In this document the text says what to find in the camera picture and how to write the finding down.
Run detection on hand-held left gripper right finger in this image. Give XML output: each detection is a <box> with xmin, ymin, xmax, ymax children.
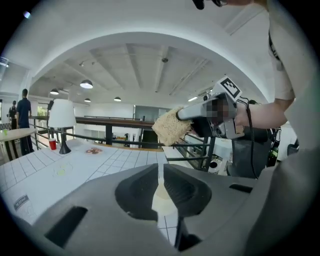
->
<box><xmin>163</xmin><ymin>163</ymin><xmax>259</xmax><ymax>256</ymax></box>

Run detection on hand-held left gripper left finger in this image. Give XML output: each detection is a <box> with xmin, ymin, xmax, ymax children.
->
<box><xmin>32</xmin><ymin>163</ymin><xmax>181</xmax><ymax>256</ymax></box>

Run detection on person's white shirt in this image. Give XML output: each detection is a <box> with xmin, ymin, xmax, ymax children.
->
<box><xmin>249</xmin><ymin>0</ymin><xmax>320</xmax><ymax>161</ymax></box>

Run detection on beige loofah sponge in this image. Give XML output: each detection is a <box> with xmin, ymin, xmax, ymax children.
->
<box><xmin>151</xmin><ymin>106</ymin><xmax>193</xmax><ymax>147</ymax></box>

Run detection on black metal railing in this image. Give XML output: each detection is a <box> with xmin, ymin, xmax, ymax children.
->
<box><xmin>28</xmin><ymin>115</ymin><xmax>216</xmax><ymax>173</ymax></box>

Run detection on white table lamp black base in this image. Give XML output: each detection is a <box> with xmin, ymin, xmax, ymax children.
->
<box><xmin>47</xmin><ymin>98</ymin><xmax>77</xmax><ymax>155</ymax></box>

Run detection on beige cup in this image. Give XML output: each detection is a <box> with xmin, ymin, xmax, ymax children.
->
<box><xmin>151</xmin><ymin>184</ymin><xmax>179</xmax><ymax>216</ymax></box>

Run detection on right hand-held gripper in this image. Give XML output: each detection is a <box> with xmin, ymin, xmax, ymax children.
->
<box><xmin>176</xmin><ymin>76</ymin><xmax>245</xmax><ymax>140</ymax></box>

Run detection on dark grey chair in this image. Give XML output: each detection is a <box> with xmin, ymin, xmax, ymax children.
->
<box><xmin>226</xmin><ymin>127</ymin><xmax>274</xmax><ymax>179</ymax></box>

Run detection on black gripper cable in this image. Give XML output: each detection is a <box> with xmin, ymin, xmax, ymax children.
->
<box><xmin>237</xmin><ymin>96</ymin><xmax>260</xmax><ymax>179</ymax></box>

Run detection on person's right forearm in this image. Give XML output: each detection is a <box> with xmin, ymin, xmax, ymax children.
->
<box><xmin>234</xmin><ymin>97</ymin><xmax>296</xmax><ymax>131</ymax></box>

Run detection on white round appliance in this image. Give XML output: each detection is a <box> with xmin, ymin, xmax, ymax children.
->
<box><xmin>208</xmin><ymin>156</ymin><xmax>227</xmax><ymax>175</ymax></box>

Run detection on person's grey trousers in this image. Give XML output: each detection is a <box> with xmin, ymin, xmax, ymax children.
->
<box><xmin>241</xmin><ymin>147</ymin><xmax>320</xmax><ymax>256</ymax></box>

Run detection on round wooden table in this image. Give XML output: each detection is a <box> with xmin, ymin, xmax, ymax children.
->
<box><xmin>0</xmin><ymin>127</ymin><xmax>38</xmax><ymax>161</ymax></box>

